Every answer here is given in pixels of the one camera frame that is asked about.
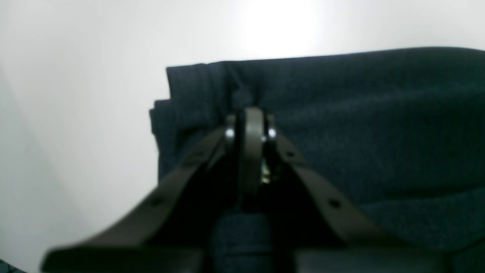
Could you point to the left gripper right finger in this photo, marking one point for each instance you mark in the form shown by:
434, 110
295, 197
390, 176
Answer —
367, 248

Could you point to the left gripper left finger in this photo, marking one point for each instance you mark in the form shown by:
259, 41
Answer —
124, 247

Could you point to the dark long-sleeve T-shirt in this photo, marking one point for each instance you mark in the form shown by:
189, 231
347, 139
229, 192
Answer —
399, 132

